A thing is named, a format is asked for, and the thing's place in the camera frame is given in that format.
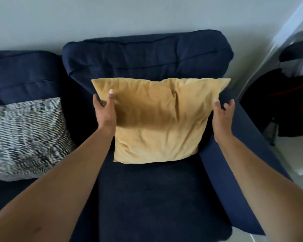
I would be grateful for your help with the person's right hand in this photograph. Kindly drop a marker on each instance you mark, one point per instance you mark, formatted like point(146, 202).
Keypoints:
point(222, 120)

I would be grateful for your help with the person's left hand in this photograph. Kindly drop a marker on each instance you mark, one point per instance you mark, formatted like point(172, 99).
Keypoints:
point(104, 115)

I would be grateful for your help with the person's left thumb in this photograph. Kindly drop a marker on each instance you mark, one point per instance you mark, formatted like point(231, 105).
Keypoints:
point(111, 99)

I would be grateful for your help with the person's right thumb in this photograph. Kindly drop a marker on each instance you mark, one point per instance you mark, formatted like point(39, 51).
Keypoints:
point(217, 105)

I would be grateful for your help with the yellow throw pillow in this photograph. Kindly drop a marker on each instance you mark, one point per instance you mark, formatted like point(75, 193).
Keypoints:
point(159, 120)

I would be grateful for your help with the person's left forearm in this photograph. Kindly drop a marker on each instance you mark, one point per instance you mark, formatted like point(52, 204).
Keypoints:
point(53, 189)

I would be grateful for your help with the person's right forearm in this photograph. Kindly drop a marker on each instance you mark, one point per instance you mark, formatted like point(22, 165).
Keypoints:
point(265, 189)

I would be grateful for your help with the navy blue back cushion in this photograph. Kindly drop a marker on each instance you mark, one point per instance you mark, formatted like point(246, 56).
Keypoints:
point(146, 57)
point(22, 73)

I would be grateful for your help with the black bag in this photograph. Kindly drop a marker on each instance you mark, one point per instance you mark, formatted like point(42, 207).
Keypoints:
point(280, 100)

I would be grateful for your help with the navy blue sofa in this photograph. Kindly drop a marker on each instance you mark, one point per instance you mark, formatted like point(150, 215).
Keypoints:
point(151, 173)

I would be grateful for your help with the black and white patterned pillow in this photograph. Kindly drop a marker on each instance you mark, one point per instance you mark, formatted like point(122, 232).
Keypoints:
point(25, 138)

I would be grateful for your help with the black chair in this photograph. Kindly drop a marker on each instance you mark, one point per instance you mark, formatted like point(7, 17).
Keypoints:
point(296, 47)

